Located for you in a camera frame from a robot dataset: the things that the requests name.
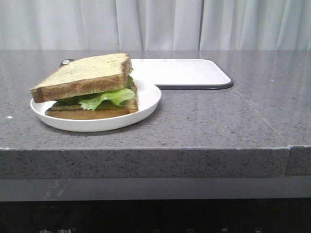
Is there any green lettuce leaf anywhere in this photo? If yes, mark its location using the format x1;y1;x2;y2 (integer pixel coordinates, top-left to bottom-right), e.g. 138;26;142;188
52;76;137;111

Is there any toasted bread slice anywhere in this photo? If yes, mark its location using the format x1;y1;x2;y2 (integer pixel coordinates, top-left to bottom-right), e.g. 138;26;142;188
31;53;132;103
45;94;138;120

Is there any white round plate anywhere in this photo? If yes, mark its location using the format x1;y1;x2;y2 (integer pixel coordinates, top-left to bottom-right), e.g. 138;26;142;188
30;80;161;132

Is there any white cutting board grey rim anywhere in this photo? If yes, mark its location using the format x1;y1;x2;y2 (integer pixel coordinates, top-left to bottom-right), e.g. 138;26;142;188
60;58;235;90

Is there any black appliance control panel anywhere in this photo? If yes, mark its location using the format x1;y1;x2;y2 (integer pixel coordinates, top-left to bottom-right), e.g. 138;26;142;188
0;199;311;233

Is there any white curtain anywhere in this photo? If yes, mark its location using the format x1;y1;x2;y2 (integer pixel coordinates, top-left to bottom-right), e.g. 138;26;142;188
0;0;311;50

